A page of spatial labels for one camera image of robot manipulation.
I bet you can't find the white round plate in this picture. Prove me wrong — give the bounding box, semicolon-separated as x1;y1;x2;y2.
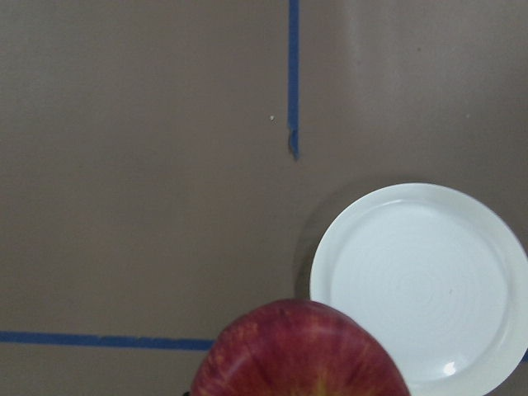
309;183;527;395

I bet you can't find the brown paper table cover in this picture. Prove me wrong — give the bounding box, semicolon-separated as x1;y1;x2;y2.
0;0;528;396

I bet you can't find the red yellow apple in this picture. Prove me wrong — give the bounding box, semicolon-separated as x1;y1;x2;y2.
190;299;410;396

